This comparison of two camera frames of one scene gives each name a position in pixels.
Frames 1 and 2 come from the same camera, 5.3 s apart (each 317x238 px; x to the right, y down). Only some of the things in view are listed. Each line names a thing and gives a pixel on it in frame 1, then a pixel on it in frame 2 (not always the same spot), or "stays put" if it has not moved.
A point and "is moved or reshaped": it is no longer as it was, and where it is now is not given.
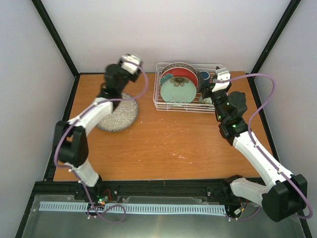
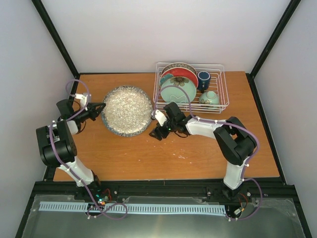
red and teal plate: (177, 72) stays put
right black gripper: (208, 87) → (158, 135)
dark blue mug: (206, 76) stays put
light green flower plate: (178, 90) stays put
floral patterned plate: (179, 64) stays put
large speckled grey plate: (123, 117) is moved or reshaped
